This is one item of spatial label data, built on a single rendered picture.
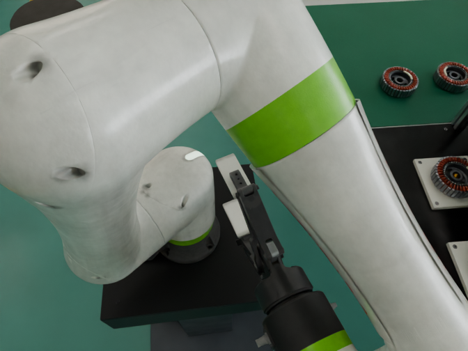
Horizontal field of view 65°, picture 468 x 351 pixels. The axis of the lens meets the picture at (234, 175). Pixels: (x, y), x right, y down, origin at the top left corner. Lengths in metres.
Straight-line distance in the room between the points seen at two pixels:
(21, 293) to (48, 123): 1.69
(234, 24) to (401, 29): 1.32
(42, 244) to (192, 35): 1.74
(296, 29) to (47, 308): 1.66
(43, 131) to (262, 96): 0.16
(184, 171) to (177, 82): 0.40
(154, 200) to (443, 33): 1.28
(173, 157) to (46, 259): 1.32
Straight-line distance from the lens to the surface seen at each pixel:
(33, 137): 0.23
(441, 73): 1.39
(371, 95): 1.28
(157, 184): 0.64
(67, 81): 0.23
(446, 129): 1.25
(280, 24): 0.31
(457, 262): 1.02
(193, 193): 0.63
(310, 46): 0.32
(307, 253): 1.75
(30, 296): 1.88
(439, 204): 1.08
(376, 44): 1.48
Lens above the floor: 1.62
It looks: 58 degrees down
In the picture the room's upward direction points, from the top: straight up
